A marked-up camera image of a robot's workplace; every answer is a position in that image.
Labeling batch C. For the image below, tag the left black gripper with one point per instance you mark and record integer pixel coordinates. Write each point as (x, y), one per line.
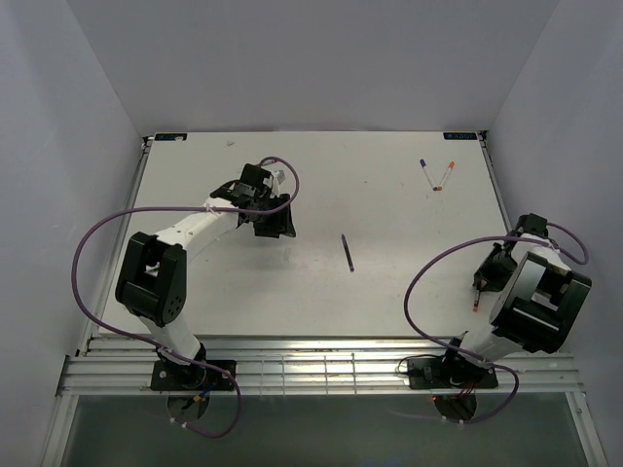
(282, 223)

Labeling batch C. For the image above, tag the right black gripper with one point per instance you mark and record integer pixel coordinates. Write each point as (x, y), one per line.
(494, 282)

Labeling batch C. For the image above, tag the purple gel pen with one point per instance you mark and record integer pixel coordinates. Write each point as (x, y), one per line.
(347, 253)

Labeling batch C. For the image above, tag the orange capped white marker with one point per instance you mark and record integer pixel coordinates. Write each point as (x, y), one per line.
(446, 176)

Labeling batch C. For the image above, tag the blue capped white marker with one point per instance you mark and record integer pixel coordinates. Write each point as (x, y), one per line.
(428, 176)

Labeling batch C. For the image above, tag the orange gel pen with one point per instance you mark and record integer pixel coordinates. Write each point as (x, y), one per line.
(476, 300)

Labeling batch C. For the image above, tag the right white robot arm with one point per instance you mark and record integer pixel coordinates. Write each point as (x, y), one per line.
(539, 298)

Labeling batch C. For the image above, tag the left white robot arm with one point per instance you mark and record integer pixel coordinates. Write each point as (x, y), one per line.
(152, 282)

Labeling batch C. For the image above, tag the right blue corner label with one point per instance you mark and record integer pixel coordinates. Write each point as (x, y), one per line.
(459, 136)

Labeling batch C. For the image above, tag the blue corner label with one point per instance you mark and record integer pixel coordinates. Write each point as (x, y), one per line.
(175, 137)
(459, 136)

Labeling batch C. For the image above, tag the left blue corner label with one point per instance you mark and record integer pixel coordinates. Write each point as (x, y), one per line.
(175, 137)

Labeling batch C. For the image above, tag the aluminium rail frame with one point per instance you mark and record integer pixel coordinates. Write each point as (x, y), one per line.
(289, 311)

